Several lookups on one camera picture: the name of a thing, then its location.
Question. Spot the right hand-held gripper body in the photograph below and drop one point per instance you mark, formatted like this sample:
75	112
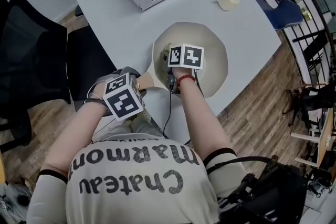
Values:
193	57

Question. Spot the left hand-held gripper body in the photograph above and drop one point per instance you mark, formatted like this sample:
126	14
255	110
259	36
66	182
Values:
123	102

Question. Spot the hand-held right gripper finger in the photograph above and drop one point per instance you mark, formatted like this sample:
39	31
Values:
166	63

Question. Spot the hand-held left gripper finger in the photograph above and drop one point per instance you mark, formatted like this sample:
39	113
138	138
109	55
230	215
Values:
132	72

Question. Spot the person's left forearm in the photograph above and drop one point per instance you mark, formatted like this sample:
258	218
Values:
76	133

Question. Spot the person's right forearm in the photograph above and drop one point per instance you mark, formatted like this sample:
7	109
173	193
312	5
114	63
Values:
199	118

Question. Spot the cream mug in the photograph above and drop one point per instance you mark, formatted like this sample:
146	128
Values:
229	1

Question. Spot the white printed t-shirt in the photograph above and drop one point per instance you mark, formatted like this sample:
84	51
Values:
131	183

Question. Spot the black mesh office chair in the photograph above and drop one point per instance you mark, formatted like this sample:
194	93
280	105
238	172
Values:
39	60

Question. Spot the blue chair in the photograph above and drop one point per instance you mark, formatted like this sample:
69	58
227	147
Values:
284	14

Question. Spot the black metal railing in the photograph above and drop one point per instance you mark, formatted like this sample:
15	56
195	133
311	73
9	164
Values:
309	8

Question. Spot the black equipment pack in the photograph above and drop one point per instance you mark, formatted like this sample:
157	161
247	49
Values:
270	194

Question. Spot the white wooden frame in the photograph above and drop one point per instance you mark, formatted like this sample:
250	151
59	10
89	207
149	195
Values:
323	139

